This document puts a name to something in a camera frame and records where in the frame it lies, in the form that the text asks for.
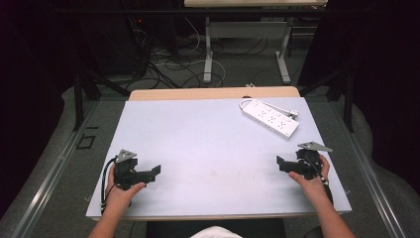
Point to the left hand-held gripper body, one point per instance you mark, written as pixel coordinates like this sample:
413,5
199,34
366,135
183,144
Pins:
127,170

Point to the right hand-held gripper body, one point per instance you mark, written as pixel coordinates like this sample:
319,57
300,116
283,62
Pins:
308,163

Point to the person's right hand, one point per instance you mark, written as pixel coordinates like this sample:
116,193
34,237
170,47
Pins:
312,185

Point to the person's left hand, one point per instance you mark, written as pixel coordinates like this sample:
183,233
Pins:
119,196

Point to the white power strip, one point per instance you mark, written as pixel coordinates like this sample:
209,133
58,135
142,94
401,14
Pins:
270,119

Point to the white table cover sheet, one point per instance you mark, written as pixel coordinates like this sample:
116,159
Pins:
211,158

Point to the black metal stand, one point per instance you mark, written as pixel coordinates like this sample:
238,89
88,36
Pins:
346,99
79,99

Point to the person's white clothing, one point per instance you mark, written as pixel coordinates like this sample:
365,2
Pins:
216,232

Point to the dark curtain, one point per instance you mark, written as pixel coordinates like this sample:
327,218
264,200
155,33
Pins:
29,82
386,82

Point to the black equipment cabinet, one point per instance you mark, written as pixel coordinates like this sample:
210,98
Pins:
112,46

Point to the white desk with metal legs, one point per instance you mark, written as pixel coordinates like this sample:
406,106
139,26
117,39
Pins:
247,29

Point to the metal floor rail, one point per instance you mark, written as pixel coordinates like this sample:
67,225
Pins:
373,185
49,178

